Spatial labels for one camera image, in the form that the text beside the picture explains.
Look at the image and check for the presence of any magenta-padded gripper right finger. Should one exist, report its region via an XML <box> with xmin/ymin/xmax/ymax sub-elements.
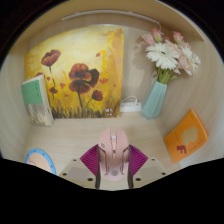
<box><xmin>127</xmin><ymin>144</ymin><xmax>168</xmax><ymax>190</ymax></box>

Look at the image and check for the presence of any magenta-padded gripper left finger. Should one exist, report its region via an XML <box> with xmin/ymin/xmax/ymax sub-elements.
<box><xmin>59</xmin><ymin>144</ymin><xmax>101</xmax><ymax>190</ymax></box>

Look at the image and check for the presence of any pink computer mouse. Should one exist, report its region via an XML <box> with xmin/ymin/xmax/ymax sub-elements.
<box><xmin>97</xmin><ymin>127</ymin><xmax>130</xmax><ymax>182</ymax></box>

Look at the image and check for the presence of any round blue-rimmed cartoon mouse pad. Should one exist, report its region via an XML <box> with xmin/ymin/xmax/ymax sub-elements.
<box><xmin>24</xmin><ymin>148</ymin><xmax>57</xmax><ymax>176</ymax></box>

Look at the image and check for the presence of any orange covered book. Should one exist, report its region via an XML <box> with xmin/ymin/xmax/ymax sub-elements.
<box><xmin>163</xmin><ymin>108</ymin><xmax>209</xmax><ymax>164</ymax></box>

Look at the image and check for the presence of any white power strip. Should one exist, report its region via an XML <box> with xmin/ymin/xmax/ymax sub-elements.
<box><xmin>119</xmin><ymin>101</ymin><xmax>142</xmax><ymax>113</ymax></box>

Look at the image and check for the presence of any teal faceted vase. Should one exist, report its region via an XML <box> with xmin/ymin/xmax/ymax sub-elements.
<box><xmin>141</xmin><ymin>80</ymin><xmax>168</xmax><ymax>120</ymax></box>

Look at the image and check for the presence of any green covered book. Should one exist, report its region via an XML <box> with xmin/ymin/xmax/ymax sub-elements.
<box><xmin>20</xmin><ymin>73</ymin><xmax>55</xmax><ymax>127</ymax></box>

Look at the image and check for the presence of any yellow poppy flower painting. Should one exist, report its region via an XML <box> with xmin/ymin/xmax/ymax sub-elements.
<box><xmin>23</xmin><ymin>26</ymin><xmax>125</xmax><ymax>119</ymax></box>

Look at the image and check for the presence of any pink and white flower bouquet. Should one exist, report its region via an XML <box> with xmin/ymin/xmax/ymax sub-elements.
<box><xmin>138</xmin><ymin>27</ymin><xmax>202</xmax><ymax>84</ymax></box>

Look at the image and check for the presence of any white power strip cable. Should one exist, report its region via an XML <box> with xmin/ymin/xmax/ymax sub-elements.
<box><xmin>121</xmin><ymin>95</ymin><xmax>140</xmax><ymax>104</ymax></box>

